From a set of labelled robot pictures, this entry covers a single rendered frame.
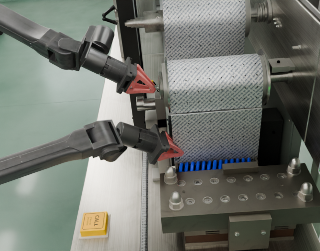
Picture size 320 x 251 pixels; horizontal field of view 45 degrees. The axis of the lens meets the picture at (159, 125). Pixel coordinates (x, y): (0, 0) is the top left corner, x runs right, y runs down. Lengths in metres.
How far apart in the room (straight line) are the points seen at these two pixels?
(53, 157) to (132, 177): 0.42
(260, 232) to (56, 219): 1.67
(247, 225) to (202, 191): 0.14
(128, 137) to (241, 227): 0.35
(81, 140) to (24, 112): 2.69
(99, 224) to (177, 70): 0.48
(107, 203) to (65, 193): 1.44
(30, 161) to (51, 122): 2.44
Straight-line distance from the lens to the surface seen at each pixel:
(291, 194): 1.04
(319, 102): 0.91
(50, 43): 1.02
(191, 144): 1.07
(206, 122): 1.03
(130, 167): 1.32
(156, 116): 1.12
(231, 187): 1.04
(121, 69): 1.01
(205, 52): 1.20
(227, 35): 1.19
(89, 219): 1.15
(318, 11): 0.92
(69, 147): 0.93
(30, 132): 3.31
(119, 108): 1.63
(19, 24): 1.08
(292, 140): 1.15
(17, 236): 2.50
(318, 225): 1.63
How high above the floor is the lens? 1.75
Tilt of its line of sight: 35 degrees down
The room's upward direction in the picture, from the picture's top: 6 degrees counter-clockwise
